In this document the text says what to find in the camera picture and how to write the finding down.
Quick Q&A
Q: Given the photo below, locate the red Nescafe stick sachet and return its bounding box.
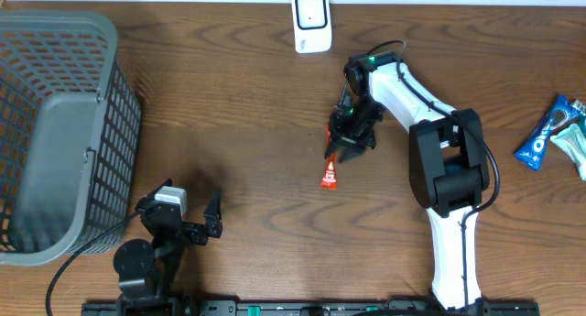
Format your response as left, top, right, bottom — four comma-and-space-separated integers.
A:
321, 151, 338, 191

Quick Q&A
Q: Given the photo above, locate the blue Oreo cookie pack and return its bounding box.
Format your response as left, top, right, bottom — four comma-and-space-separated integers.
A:
514, 94, 580, 171

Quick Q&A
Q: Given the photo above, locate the mint green wipes pack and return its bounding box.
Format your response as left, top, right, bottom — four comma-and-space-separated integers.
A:
550, 124, 585, 180

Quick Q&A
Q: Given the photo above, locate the teal mouthwash bottle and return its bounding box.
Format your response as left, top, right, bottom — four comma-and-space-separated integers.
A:
571, 100, 586, 118

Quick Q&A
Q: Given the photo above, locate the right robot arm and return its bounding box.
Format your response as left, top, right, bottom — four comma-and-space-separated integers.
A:
324, 51, 490, 311

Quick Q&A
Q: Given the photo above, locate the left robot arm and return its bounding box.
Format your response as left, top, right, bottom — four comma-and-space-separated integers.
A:
114, 180, 222, 315

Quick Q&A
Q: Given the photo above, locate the white barcode scanner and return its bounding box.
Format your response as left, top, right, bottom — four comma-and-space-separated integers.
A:
291, 0, 332, 54

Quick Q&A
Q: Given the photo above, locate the grey plastic basket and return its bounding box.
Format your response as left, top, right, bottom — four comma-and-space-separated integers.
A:
1, 10, 142, 267

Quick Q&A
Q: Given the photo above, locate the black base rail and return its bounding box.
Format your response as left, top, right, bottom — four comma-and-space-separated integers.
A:
81, 299, 540, 316

